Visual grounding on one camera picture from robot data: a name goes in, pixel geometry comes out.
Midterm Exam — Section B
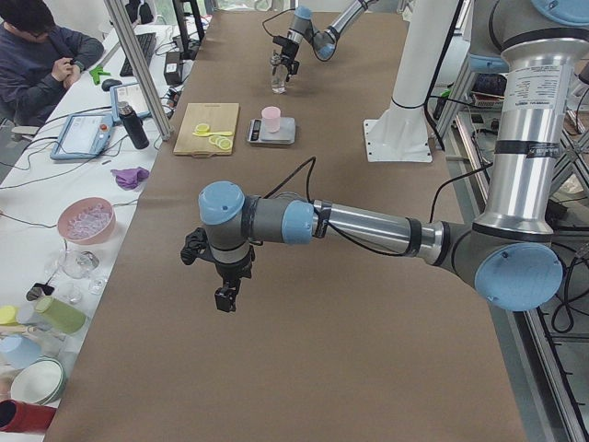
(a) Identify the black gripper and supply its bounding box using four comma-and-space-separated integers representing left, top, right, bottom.
272, 35, 299, 76
179, 227, 255, 312

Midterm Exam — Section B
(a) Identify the glass sauce bottle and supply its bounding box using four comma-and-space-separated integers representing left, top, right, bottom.
271, 52, 288, 94

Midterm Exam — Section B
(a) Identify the silver electronic kitchen scale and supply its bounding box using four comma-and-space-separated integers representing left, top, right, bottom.
246, 116, 296, 148

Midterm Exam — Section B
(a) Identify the glass cup clear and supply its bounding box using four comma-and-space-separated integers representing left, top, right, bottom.
57, 250, 99, 279

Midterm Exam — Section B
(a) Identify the green cup lying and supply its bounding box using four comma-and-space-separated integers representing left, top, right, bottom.
34, 296, 87, 334

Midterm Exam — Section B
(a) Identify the light blue cup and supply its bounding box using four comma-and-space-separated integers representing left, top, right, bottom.
1, 334, 42, 369

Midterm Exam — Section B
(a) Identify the red cup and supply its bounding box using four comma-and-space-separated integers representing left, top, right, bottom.
1, 400, 57, 435

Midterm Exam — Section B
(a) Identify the bamboo cutting board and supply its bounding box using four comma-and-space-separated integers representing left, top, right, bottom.
173, 103, 239, 157

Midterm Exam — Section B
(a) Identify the yellow plastic knife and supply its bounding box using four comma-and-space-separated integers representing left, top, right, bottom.
192, 131, 234, 137

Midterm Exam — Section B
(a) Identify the lemon slice front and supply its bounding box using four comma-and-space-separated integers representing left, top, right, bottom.
216, 137, 233, 150

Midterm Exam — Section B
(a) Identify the lemon slice middle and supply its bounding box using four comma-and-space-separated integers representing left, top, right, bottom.
209, 135, 224, 144

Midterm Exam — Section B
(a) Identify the lemon slice pair top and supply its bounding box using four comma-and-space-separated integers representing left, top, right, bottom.
194, 122, 210, 135

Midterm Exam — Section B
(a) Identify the black power box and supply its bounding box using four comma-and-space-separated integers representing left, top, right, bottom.
164, 52, 183, 86

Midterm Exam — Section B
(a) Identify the black keyboard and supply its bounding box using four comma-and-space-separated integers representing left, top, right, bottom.
119, 31, 158, 78

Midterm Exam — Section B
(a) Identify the purple cloth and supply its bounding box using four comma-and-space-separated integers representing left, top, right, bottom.
110, 167, 150, 190

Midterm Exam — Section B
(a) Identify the pink bowl with pieces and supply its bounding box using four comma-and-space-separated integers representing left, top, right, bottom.
57, 197, 116, 245

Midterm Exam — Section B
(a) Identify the blue teach pendant far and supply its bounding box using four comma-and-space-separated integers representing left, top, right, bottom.
110, 83, 150, 123

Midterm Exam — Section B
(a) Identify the blue teach pendant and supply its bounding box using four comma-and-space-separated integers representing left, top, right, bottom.
50, 113, 114, 161
110, 83, 150, 123

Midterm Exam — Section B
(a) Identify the black thermos bottle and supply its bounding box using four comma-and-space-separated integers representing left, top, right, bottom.
118, 101, 149, 150

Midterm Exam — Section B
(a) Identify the black computer mouse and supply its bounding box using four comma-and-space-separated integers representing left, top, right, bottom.
101, 78, 122, 92

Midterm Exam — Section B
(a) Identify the green plastic toy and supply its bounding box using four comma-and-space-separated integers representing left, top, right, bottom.
89, 64, 111, 86

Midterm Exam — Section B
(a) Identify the white green bowl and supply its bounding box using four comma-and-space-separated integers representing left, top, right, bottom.
10, 358, 66, 405

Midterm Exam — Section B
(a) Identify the blue teach pendant near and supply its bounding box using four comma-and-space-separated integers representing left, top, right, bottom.
50, 113, 114, 161

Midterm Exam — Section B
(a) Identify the person in dark sweater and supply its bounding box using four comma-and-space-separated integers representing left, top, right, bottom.
1, 1, 104, 126

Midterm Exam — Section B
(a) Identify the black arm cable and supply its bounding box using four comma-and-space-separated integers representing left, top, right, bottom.
266, 156, 318, 204

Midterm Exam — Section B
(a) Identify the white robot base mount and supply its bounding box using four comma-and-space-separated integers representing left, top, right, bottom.
364, 0, 461, 163

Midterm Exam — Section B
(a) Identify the aluminium frame post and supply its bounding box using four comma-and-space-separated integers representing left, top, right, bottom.
104, 0, 172, 141

